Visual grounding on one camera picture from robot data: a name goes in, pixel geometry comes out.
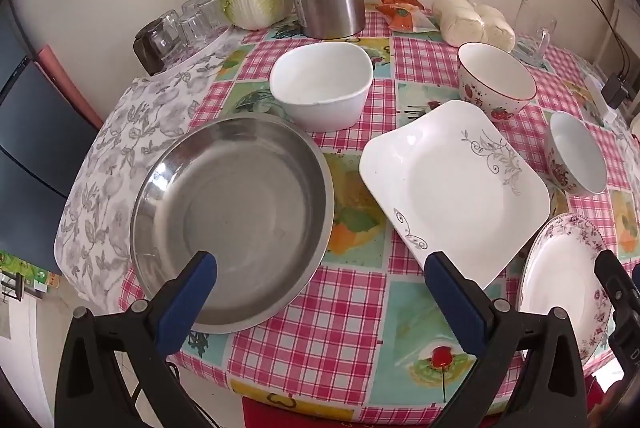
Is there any grey floral cloth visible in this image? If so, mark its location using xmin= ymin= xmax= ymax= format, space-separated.
xmin=54 ymin=29 xmax=243 ymax=313

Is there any black charger on power strip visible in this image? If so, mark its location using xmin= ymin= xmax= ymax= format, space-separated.
xmin=585 ymin=75 xmax=637 ymax=124

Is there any strawberry pattern bowl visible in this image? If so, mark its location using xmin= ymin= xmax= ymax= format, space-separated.
xmin=457 ymin=42 xmax=537 ymax=122

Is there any small red flower bowl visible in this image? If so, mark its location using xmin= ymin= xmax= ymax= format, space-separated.
xmin=544 ymin=112 xmax=608 ymax=196

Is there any round pink floral plate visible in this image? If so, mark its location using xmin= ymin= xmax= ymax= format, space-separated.
xmin=516 ymin=212 xmax=612 ymax=362

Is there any glass teapot dark handle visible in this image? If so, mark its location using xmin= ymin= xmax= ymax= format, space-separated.
xmin=132 ymin=10 xmax=186 ymax=76

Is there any drinking glass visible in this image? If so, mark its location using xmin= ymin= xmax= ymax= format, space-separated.
xmin=179 ymin=10 xmax=212 ymax=50
xmin=198 ymin=0 xmax=229 ymax=29
xmin=181 ymin=0 xmax=203 ymax=18

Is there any white square floral plate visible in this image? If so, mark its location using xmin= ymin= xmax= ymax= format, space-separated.
xmin=359 ymin=100 xmax=550 ymax=288

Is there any checkered pink tablecloth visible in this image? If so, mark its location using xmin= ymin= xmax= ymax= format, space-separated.
xmin=177 ymin=12 xmax=639 ymax=425

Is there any white square bowl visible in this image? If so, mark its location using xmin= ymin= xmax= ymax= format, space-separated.
xmin=269 ymin=41 xmax=373 ymax=132

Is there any orange snack packet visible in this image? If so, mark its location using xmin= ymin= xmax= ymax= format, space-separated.
xmin=375 ymin=0 xmax=437 ymax=34

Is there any stainless steel round plate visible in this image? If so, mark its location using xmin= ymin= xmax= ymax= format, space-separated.
xmin=129 ymin=113 xmax=334 ymax=334

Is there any black cable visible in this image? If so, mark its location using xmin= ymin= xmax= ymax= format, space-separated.
xmin=579 ymin=0 xmax=633 ymax=82

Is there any dark blue cabinet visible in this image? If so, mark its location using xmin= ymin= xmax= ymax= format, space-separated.
xmin=0 ymin=0 xmax=98 ymax=273

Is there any bag of steamed buns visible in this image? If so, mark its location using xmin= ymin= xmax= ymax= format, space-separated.
xmin=432 ymin=0 xmax=516 ymax=53

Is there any glass mug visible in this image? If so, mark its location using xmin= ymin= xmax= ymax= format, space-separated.
xmin=512 ymin=0 xmax=558 ymax=67

